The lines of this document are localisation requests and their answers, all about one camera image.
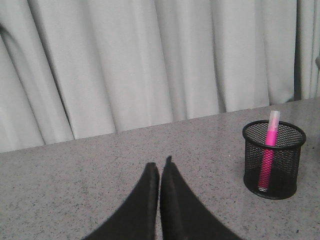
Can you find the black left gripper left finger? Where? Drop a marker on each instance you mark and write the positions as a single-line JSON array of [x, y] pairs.
[[135, 219]]

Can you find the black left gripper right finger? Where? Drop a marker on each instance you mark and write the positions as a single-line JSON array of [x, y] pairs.
[[183, 216]]

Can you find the pink highlighter pen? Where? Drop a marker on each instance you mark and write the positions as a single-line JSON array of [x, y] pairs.
[[268, 154]]

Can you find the black mesh pen cup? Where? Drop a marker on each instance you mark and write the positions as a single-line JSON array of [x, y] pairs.
[[286, 158]]

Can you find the grey curtain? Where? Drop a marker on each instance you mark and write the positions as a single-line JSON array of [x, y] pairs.
[[72, 69]]

